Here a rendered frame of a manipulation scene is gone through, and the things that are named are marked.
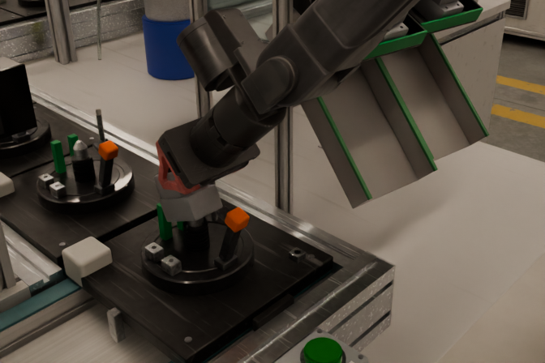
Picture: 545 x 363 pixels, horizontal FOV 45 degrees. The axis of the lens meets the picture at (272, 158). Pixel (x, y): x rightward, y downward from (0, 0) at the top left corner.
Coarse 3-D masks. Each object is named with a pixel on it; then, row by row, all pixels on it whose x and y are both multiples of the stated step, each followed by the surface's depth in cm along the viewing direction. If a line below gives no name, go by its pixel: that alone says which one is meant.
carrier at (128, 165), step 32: (64, 160) 97; (96, 160) 102; (128, 160) 105; (0, 192) 96; (32, 192) 97; (64, 192) 92; (96, 192) 93; (128, 192) 95; (32, 224) 89; (64, 224) 89; (96, 224) 89; (128, 224) 90
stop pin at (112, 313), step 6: (108, 312) 74; (114, 312) 74; (120, 312) 74; (108, 318) 74; (114, 318) 73; (120, 318) 74; (114, 324) 74; (120, 324) 74; (114, 330) 74; (120, 330) 75; (114, 336) 75; (120, 336) 75
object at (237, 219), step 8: (224, 208) 74; (240, 208) 73; (224, 216) 73; (232, 216) 72; (240, 216) 72; (248, 216) 72; (232, 224) 72; (240, 224) 72; (232, 232) 73; (240, 232) 74; (224, 240) 75; (232, 240) 74; (224, 248) 75; (232, 248) 75; (224, 256) 76; (232, 256) 77
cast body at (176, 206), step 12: (156, 180) 78; (168, 192) 77; (192, 192) 76; (204, 192) 76; (216, 192) 77; (168, 204) 78; (180, 204) 76; (192, 204) 75; (204, 204) 76; (216, 204) 77; (168, 216) 79; (180, 216) 77; (192, 216) 75
